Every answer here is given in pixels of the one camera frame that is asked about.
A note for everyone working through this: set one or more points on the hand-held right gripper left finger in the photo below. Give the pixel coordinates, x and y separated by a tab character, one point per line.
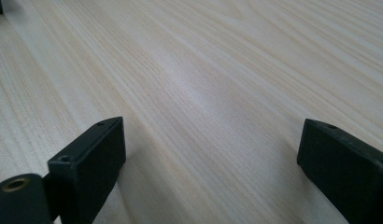
87	168

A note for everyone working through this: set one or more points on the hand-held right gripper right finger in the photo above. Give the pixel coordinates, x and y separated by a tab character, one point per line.
345	168

